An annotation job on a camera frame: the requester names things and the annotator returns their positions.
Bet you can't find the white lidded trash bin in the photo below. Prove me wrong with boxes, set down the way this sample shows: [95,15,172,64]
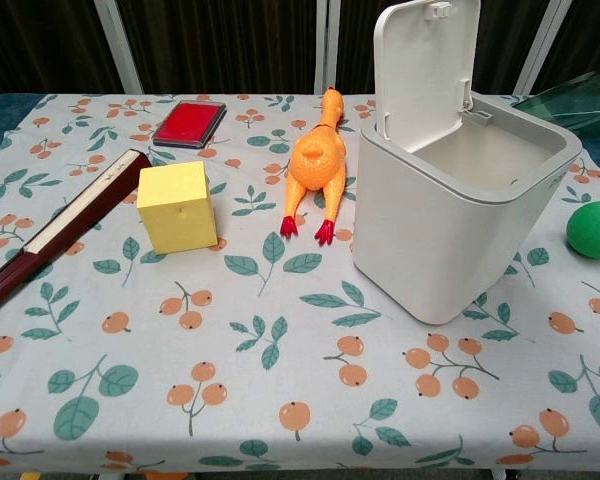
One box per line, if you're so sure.
[351,0,583,327]

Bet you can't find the orange rubber chicken toy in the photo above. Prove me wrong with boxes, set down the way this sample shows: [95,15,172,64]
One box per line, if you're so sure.
[279,86,349,247]

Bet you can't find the floral fruit print tablecloth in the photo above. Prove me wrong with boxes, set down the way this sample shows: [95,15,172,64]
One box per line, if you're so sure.
[0,92,600,475]

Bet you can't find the yellow cube block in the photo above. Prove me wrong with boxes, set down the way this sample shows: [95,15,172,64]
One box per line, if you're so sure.
[136,161,219,256]

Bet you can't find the red ink stamp pad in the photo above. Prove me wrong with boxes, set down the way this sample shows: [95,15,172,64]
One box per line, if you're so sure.
[152,99,228,148]

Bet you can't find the dark red folding fan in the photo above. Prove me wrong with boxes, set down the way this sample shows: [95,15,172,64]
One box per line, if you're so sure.
[0,148,154,321]

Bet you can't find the green foam ball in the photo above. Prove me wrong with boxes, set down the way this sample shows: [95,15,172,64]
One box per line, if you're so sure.
[565,199,600,260]

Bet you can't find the green transparent plastic sheet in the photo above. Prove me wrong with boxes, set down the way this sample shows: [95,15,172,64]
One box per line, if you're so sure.
[511,70,600,146]

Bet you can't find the white metal screen frame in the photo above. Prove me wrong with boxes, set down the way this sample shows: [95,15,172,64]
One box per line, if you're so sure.
[92,0,574,96]

